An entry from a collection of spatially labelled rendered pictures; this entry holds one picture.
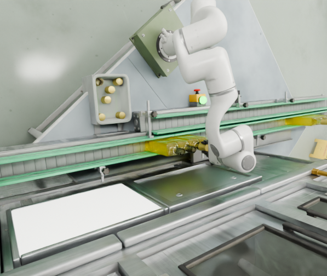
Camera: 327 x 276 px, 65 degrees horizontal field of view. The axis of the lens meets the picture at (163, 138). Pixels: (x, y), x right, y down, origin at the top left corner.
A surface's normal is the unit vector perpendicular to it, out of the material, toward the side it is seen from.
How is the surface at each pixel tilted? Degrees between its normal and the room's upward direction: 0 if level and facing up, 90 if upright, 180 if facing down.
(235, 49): 0
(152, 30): 1
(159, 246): 0
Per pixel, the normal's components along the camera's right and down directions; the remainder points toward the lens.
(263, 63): 0.55, 0.11
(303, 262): -0.05, -0.99
